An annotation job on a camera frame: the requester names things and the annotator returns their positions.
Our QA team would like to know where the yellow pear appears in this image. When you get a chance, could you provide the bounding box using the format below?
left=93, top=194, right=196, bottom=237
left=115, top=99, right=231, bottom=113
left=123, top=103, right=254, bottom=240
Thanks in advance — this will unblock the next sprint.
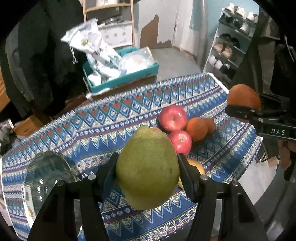
left=177, top=158, right=206, bottom=191
left=116, top=126, right=180, bottom=210

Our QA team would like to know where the large front orange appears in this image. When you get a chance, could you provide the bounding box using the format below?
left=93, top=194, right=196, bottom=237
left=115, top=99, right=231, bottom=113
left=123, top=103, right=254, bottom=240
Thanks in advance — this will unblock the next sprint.
left=227, top=84, right=261, bottom=110

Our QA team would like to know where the red apple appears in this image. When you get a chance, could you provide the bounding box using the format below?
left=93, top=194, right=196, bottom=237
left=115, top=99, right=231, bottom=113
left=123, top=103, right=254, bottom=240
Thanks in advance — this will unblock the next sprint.
left=158, top=105, right=188, bottom=132
left=168, top=130, right=192, bottom=157

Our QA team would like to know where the small tangerine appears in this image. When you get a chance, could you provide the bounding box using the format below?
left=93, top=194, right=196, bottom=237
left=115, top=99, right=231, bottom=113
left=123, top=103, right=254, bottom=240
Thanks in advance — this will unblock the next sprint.
left=204, top=118, right=216, bottom=135

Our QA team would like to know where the person right hand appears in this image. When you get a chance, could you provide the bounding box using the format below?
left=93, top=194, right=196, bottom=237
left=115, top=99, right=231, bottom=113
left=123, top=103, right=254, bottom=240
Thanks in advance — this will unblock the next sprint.
left=278, top=140, right=296, bottom=170

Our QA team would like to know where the dark glass bowl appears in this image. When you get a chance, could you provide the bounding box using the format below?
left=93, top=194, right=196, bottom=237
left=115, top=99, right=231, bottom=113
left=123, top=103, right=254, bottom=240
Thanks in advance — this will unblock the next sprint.
left=24, top=151, right=76, bottom=220

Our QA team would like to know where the patterned blue tablecloth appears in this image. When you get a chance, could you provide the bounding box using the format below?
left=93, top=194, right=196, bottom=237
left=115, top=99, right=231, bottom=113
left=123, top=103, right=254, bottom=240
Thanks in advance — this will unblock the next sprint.
left=1, top=73, right=262, bottom=240

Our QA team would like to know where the wooden drawer box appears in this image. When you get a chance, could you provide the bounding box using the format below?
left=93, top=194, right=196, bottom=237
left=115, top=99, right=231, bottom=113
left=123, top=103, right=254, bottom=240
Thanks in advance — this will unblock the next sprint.
left=13, top=114, right=44, bottom=137

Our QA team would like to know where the shoe rack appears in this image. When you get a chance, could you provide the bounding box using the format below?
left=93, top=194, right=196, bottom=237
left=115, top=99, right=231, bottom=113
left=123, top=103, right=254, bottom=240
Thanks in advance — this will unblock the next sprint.
left=203, top=3, right=258, bottom=85

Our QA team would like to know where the black hanging coat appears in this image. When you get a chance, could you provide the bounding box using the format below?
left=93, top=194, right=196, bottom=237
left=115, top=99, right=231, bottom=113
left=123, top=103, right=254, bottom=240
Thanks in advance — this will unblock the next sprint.
left=1, top=1, right=86, bottom=118

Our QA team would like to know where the white rice bag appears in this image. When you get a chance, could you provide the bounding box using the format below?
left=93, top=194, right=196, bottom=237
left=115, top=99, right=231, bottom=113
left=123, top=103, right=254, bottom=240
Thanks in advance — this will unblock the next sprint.
left=61, top=18, right=121, bottom=81

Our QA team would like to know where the teal cardboard box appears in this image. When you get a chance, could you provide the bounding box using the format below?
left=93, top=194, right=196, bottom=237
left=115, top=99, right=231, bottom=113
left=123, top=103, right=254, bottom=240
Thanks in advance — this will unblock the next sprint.
left=83, top=47, right=159, bottom=94

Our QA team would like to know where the clear plastic bag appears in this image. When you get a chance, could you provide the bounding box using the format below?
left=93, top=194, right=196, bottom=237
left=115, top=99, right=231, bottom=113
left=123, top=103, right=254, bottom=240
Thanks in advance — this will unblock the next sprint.
left=119, top=47, right=156, bottom=75

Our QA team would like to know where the wooden shelf rack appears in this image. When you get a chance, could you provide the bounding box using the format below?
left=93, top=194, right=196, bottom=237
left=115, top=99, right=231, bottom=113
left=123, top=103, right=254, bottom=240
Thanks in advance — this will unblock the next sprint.
left=81, top=1, right=135, bottom=49

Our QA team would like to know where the white storage basket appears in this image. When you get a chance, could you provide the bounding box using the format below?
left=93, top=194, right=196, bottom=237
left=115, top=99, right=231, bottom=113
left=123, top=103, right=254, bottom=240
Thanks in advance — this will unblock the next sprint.
left=98, top=21, right=133, bottom=48

